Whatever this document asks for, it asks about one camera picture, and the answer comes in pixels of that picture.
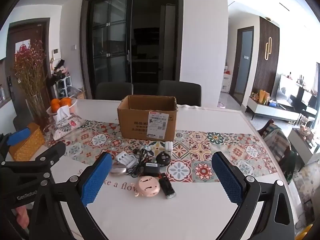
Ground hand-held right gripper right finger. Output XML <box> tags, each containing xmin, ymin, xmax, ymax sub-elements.
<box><xmin>212</xmin><ymin>151</ymin><xmax>296</xmax><ymax>240</ymax></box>

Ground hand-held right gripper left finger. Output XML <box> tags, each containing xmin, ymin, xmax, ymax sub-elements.
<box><xmin>29</xmin><ymin>152</ymin><xmax>113</xmax><ymax>240</ymax></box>

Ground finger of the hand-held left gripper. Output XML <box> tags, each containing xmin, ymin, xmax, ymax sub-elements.
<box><xmin>0</xmin><ymin>127</ymin><xmax>31</xmax><ymax>164</ymax></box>
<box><xmin>0</xmin><ymin>141</ymin><xmax>67</xmax><ymax>173</ymax></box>

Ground white battery charger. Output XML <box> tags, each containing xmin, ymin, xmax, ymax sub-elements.
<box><xmin>115</xmin><ymin>151</ymin><xmax>139</xmax><ymax>168</ymax></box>

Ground brown cardboard box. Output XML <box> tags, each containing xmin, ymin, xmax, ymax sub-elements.
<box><xmin>117</xmin><ymin>95</ymin><xmax>178</xmax><ymax>142</ymax></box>

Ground black round device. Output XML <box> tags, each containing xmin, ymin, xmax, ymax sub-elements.
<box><xmin>156</xmin><ymin>152</ymin><xmax>171</xmax><ymax>166</ymax></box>

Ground person's left hand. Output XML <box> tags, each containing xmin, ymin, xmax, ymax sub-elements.
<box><xmin>15</xmin><ymin>204</ymin><xmax>30</xmax><ymax>228</ymax></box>

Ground yellow woven box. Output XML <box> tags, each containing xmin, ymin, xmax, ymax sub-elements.
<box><xmin>9</xmin><ymin>122</ymin><xmax>46</xmax><ymax>162</ymax></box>

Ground silver oval case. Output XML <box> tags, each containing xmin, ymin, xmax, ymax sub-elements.
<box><xmin>110</xmin><ymin>165</ymin><xmax>127</xmax><ymax>177</ymax></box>

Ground floral tissue cover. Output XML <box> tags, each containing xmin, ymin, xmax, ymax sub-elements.
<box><xmin>47</xmin><ymin>105</ymin><xmax>87</xmax><ymax>140</ymax></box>

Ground glass vase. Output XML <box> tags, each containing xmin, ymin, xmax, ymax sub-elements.
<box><xmin>26</xmin><ymin>92</ymin><xmax>47</xmax><ymax>128</ymax></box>

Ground white plastic basket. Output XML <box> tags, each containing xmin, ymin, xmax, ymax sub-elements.
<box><xmin>46</xmin><ymin>97</ymin><xmax>78</xmax><ymax>117</ymax></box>

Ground patterned floral table runner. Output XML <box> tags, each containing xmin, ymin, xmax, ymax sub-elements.
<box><xmin>44</xmin><ymin>119</ymin><xmax>278</xmax><ymax>184</ymax></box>

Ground pink round device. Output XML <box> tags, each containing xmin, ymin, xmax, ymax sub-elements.
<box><xmin>135</xmin><ymin>175</ymin><xmax>160</xmax><ymax>197</ymax></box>

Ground black power adapter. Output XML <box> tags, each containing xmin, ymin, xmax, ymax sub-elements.
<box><xmin>144</xmin><ymin>162</ymin><xmax>160</xmax><ymax>177</ymax></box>

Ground black rectangular stick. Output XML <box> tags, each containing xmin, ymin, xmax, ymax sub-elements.
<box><xmin>159</xmin><ymin>172</ymin><xmax>177</xmax><ymax>200</ymax></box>

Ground white shelf rack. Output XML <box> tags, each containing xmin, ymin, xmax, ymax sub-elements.
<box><xmin>51</xmin><ymin>76</ymin><xmax>73</xmax><ymax>99</ymax></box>

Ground wooden chair with blanket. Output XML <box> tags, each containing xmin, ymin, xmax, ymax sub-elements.
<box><xmin>257</xmin><ymin>119</ymin><xmax>298</xmax><ymax>182</ymax></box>

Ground dried red flowers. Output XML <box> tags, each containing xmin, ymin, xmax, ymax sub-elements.
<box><xmin>14</xmin><ymin>40</ymin><xmax>49</xmax><ymax>99</ymax></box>

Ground plush toys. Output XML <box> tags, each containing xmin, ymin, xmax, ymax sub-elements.
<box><xmin>51</xmin><ymin>59</ymin><xmax>70</xmax><ymax>79</ymax></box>

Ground white television cabinet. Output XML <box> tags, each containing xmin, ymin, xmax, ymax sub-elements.
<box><xmin>246</xmin><ymin>96</ymin><xmax>300</xmax><ymax>121</ymax></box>

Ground dark dining chair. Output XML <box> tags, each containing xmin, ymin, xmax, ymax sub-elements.
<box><xmin>157</xmin><ymin>80</ymin><xmax>202</xmax><ymax>107</ymax></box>
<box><xmin>96</xmin><ymin>82</ymin><xmax>134</xmax><ymax>100</ymax></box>

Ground grey side table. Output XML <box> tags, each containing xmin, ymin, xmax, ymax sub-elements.
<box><xmin>287</xmin><ymin>127</ymin><xmax>320</xmax><ymax>155</ymax></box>

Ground brown entrance door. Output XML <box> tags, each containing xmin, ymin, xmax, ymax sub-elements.
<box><xmin>5</xmin><ymin>17</ymin><xmax>52</xmax><ymax>120</ymax></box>

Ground television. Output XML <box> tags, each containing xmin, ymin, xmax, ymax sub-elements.
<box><xmin>277</xmin><ymin>74</ymin><xmax>309</xmax><ymax>107</ymax></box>

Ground dark framed hall door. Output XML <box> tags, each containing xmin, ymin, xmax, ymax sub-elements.
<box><xmin>229</xmin><ymin>26</ymin><xmax>254</xmax><ymax>105</ymax></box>

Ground dark glass sliding door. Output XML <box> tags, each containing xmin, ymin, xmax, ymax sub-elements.
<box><xmin>81</xmin><ymin>0</ymin><xmax>184</xmax><ymax>99</ymax></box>

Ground black cable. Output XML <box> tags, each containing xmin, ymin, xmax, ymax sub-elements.
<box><xmin>125</xmin><ymin>147</ymin><xmax>153</xmax><ymax>177</ymax></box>

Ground dark slatted wall panel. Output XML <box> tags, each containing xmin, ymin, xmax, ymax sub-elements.
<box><xmin>257</xmin><ymin>16</ymin><xmax>280</xmax><ymax>94</ymax></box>

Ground gold wall ornament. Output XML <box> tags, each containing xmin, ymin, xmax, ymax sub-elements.
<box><xmin>265</xmin><ymin>37</ymin><xmax>273</xmax><ymax>61</ymax></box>

